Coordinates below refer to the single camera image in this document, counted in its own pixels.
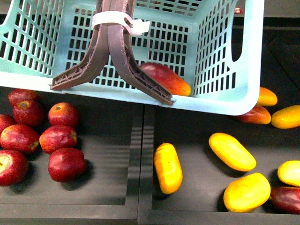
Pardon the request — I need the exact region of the red orange mango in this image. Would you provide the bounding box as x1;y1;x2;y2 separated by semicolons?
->
140;62;191;97

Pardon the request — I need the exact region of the teal plastic shopping basket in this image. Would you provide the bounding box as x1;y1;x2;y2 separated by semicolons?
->
0;0;264;115

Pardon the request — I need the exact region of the yellow mango centre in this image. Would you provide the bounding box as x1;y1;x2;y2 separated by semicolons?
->
154;143;183;195

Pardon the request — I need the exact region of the yellow mango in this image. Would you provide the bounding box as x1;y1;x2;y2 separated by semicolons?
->
223;172;271;213
154;143;183;195
209;133;257;172

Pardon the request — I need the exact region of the yellow mango middle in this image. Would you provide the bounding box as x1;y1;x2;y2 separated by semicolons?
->
209;133;257;172

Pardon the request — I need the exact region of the yellow mango lower right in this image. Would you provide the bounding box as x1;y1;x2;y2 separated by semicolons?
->
223;172;271;213

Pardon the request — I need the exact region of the white zip tie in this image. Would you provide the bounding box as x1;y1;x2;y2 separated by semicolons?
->
91;11;150;36

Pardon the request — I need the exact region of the red apple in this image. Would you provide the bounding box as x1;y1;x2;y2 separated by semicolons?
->
48;148;87;183
48;102;80;128

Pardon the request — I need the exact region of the red apple lower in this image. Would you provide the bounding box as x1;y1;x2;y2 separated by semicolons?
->
48;148;87;183

